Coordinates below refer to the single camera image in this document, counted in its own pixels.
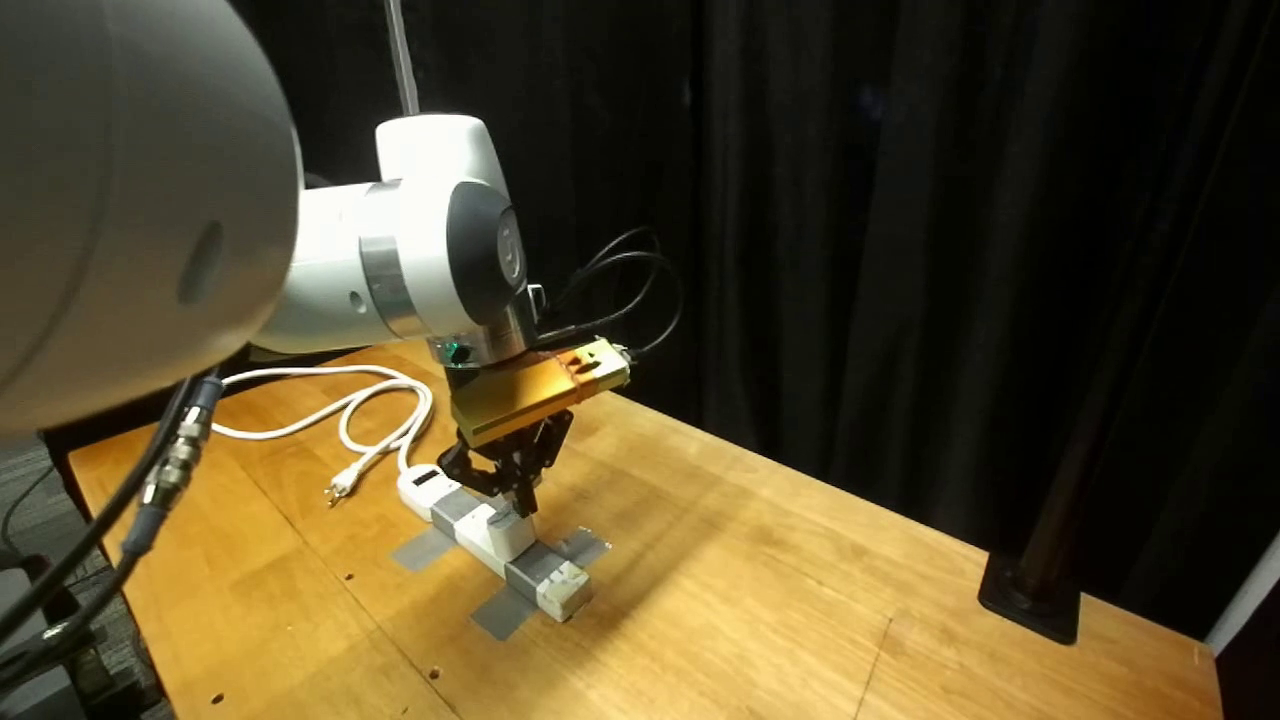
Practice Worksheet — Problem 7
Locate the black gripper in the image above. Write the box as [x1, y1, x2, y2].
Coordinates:
[438, 414, 572, 516]

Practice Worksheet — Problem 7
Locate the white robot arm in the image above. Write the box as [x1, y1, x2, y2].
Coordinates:
[0, 0, 547, 448]

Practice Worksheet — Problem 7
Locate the white power strip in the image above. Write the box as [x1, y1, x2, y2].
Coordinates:
[398, 463, 541, 580]

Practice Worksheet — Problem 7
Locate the white vertical pole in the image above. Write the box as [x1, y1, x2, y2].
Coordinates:
[385, 0, 420, 116]

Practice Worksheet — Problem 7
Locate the black pole base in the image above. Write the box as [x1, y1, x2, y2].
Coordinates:
[977, 454, 1084, 644]

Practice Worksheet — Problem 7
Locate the black curtain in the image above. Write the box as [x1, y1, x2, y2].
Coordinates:
[234, 0, 1280, 637]

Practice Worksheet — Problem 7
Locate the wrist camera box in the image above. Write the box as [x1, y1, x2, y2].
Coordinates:
[451, 335, 633, 448]

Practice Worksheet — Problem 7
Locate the grey duct tape strip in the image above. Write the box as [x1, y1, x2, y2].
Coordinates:
[472, 528, 614, 640]
[394, 511, 459, 573]

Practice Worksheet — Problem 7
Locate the white power cord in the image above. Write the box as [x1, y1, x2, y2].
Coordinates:
[195, 362, 439, 507]

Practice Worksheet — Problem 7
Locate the black camera cable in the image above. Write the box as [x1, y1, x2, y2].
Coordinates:
[541, 230, 687, 362]

